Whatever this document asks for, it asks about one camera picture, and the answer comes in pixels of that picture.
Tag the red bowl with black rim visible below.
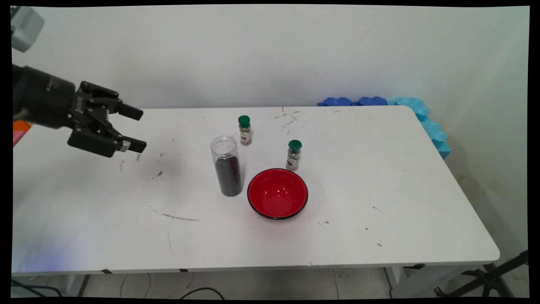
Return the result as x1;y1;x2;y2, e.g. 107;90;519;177
247;168;309;220

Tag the white table leg frame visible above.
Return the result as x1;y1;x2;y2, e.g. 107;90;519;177
385;265;486;299

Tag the black tripod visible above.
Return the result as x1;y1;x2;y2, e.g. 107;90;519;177
434;250;529;298

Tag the clear jar with black grains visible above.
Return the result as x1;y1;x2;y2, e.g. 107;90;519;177
211;135;244;197

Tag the green-lid spice bottle dark label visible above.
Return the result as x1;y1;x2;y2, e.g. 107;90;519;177
286;140;303;171

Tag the black floor cable loop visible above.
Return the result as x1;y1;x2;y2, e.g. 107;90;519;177
179;288;225;300

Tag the green-lid spice bottle tan label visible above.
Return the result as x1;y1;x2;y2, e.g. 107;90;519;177
238;115;253;146

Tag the light blue foam mat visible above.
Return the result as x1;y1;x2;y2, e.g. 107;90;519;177
388;97;451;160

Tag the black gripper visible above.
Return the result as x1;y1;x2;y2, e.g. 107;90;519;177
13;64;148;158

